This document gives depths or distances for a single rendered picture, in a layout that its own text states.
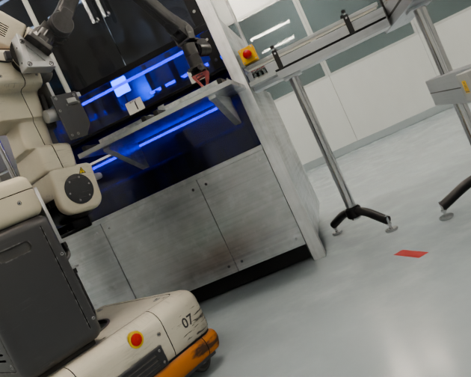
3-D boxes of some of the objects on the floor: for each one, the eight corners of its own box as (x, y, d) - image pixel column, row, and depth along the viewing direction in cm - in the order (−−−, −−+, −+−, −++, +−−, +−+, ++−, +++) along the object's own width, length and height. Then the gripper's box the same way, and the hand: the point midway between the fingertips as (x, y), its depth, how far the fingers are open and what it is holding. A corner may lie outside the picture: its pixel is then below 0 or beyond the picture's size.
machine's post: (314, 256, 245) (126, -155, 232) (326, 252, 244) (137, -162, 231) (314, 260, 239) (121, -162, 226) (326, 256, 237) (132, -170, 225)
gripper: (188, 62, 214) (203, 96, 213) (181, 57, 204) (196, 92, 203) (202, 54, 212) (217, 88, 212) (196, 49, 203) (211, 85, 202)
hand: (206, 88), depth 208 cm, fingers closed, pressing on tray
